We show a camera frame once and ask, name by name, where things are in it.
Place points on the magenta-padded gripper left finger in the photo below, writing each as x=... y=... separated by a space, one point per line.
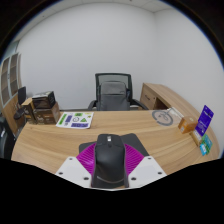
x=85 y=160

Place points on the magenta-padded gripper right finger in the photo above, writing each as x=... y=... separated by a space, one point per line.
x=135 y=160

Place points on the black computer mouse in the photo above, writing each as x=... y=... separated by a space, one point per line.
x=110 y=163

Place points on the white printed sheet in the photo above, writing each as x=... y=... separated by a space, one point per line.
x=75 y=120

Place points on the round clear disc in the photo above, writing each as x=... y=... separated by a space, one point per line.
x=162 y=118

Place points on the large dark brown box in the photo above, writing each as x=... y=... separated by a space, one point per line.
x=46 y=115

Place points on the orange cardboard box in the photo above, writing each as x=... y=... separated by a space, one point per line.
x=187 y=125

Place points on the yellow small box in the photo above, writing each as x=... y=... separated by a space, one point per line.
x=195 y=138

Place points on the grey backpack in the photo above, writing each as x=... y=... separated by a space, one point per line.
x=113 y=96

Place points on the blue small box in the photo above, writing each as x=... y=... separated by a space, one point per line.
x=203 y=150

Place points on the wooden side cabinet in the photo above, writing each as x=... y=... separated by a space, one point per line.
x=160 y=95

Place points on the small brown cardboard box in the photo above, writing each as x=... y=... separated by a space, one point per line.
x=28 y=111

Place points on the green small box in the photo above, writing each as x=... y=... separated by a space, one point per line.
x=208 y=141

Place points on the purple standing card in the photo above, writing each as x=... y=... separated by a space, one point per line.
x=204 y=120

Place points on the black mesh office chair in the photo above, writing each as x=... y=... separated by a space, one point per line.
x=98 y=78

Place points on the black leather office chair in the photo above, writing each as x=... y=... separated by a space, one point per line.
x=4 y=140

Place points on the wooden shelf cabinet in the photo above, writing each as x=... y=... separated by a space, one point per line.
x=6 y=110

